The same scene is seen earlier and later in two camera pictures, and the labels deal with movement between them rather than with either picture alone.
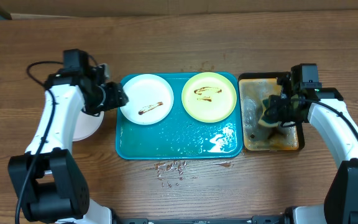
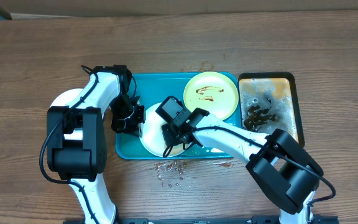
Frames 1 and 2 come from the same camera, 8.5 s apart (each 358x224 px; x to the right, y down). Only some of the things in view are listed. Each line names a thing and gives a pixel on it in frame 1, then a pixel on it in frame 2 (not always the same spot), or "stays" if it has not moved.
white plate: (150, 99) to (153, 139)
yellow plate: (209, 97) stays
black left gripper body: (104, 98) to (125, 116)
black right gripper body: (285, 113) to (174, 137)
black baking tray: (253, 88) stays
